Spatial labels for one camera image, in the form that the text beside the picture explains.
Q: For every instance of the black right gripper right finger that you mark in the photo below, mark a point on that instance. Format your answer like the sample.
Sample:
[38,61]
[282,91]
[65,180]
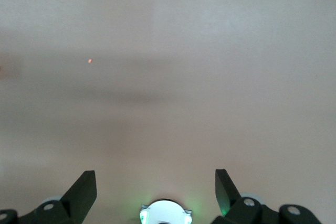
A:
[236,211]

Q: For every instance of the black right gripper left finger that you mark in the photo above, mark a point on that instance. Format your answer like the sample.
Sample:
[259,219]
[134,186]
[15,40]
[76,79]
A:
[73,203]

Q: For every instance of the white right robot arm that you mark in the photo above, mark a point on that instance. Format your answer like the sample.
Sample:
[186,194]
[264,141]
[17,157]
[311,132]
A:
[165,212]

